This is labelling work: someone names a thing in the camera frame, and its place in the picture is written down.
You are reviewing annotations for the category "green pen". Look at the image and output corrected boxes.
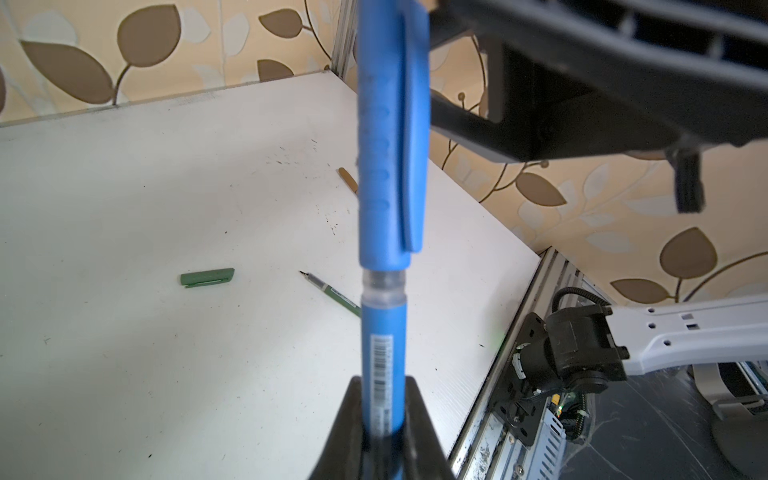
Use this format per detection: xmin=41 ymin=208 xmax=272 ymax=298
xmin=300 ymin=271 xmax=362 ymax=318

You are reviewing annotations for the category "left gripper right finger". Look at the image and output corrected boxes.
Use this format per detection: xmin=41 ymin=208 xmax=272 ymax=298
xmin=402 ymin=376 xmax=455 ymax=480

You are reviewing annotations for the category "brown pen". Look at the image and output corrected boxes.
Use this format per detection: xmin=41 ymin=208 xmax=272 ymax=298
xmin=337 ymin=167 xmax=358 ymax=194

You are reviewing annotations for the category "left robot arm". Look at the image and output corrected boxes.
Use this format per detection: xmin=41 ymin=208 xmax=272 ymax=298
xmin=312 ymin=293 xmax=767 ymax=479

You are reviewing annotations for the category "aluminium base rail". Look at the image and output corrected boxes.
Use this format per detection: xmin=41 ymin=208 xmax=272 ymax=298
xmin=448 ymin=248 xmax=584 ymax=479

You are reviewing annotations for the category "blue pen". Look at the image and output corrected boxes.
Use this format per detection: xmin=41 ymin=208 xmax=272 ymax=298
xmin=361 ymin=270 xmax=407 ymax=479

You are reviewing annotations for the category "blue pen cap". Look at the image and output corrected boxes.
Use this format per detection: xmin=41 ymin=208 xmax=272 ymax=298
xmin=357 ymin=1 xmax=430 ymax=271

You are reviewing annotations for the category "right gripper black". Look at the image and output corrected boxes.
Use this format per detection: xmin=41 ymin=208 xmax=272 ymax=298
xmin=428 ymin=0 xmax=768 ymax=164

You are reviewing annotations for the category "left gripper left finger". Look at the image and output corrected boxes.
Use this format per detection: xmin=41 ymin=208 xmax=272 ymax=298
xmin=309 ymin=376 xmax=365 ymax=480

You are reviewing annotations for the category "green pen cap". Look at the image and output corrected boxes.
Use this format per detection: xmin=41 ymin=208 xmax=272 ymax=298
xmin=179 ymin=268 xmax=235 ymax=288

